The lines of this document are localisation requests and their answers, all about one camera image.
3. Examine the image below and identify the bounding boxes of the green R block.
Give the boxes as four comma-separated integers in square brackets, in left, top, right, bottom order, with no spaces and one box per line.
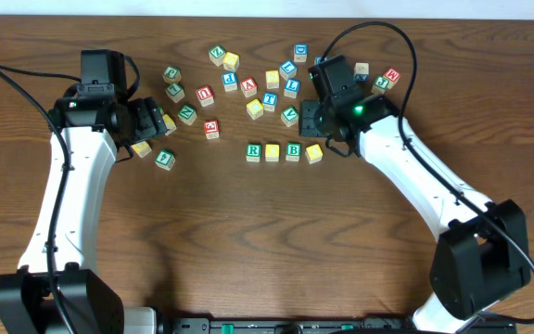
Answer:
[246,143,261,162]

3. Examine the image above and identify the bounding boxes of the red A block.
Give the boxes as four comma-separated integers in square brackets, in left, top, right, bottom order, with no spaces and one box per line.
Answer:
[240,77,258,98]

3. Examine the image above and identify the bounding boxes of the green J block right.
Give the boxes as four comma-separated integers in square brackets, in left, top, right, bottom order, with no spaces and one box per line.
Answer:
[371,76,389,95]

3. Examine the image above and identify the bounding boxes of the blue T block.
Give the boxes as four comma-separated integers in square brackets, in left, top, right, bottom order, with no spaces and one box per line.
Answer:
[262,92,278,112]

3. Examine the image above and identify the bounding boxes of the blue L block lower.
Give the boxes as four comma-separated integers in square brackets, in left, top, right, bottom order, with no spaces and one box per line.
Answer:
[284,78,300,98]

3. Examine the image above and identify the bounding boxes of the blue D block top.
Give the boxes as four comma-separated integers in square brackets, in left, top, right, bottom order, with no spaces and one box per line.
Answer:
[293,44,309,63]

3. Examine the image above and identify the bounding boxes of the yellow S block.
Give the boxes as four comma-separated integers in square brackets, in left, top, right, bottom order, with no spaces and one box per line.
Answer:
[265,70,280,89]

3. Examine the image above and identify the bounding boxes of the green V block centre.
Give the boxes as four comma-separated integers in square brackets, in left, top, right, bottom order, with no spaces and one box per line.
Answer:
[281,107,299,127]

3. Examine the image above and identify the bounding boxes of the plain X block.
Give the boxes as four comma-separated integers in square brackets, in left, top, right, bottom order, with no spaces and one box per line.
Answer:
[353,62,370,82]

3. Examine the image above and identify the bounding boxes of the yellow O block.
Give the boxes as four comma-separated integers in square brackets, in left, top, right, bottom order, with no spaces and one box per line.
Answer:
[305,144,324,164]
[264,143,280,162]

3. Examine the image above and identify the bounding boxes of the yellow block far left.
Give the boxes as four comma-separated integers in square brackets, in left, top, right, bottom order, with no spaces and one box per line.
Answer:
[131,141,152,158]

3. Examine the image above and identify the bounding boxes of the green 7 block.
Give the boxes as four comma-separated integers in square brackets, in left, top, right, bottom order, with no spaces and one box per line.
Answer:
[165,83,185,103]

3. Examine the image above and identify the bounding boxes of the green 4 block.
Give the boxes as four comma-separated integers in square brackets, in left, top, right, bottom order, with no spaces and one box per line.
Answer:
[155,150,175,171]

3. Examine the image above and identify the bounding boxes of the green J block left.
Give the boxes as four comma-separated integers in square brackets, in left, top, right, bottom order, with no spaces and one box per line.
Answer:
[162,66,182,84]

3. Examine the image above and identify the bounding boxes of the blue L block upper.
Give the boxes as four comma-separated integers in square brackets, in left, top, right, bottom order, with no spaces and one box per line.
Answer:
[279,59,298,81]

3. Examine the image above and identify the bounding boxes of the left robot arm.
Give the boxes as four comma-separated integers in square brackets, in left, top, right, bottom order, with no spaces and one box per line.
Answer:
[0,49,169,333]

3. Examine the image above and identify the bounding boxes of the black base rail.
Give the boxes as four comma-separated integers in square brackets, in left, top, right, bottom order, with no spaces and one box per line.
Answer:
[169,316,518,334]

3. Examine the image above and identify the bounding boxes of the red E block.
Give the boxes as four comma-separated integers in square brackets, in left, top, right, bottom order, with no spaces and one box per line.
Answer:
[204,120,220,140]

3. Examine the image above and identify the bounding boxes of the yellow block near Z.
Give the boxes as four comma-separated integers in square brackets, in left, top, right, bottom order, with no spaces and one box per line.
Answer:
[222,52,240,72]

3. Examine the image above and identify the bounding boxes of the yellow C block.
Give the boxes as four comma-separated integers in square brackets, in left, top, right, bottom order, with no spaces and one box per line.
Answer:
[246,98,264,120]

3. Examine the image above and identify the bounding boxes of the yellow block beside V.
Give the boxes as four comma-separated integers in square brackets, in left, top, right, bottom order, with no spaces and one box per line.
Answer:
[162,114,177,135]

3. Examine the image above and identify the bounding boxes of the green Z block top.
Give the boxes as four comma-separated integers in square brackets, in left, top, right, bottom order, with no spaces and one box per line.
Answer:
[209,45,226,67]

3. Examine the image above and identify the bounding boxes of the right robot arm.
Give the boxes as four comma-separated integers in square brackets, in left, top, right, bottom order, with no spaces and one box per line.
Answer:
[300,56,530,333]

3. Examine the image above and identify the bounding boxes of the blue P block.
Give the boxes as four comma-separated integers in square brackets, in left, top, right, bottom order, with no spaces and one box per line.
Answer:
[222,72,238,92]

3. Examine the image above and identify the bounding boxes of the red U block left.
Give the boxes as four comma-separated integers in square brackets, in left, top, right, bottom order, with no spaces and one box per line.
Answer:
[196,85,215,107]

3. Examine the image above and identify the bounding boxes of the green j block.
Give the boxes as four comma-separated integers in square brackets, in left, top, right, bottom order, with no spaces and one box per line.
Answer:
[371,76,389,95]
[162,66,182,84]

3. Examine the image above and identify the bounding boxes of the red M block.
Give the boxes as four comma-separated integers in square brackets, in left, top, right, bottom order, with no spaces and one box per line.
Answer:
[383,68,401,89]

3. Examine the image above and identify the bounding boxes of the green N block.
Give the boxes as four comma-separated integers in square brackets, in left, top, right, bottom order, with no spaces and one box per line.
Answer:
[178,105,197,125]

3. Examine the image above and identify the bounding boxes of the green B block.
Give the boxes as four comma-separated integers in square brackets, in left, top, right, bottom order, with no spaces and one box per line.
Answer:
[286,142,301,161]

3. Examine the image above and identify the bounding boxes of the blue l block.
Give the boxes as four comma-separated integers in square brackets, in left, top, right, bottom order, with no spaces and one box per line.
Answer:
[279,59,298,81]
[284,78,300,98]

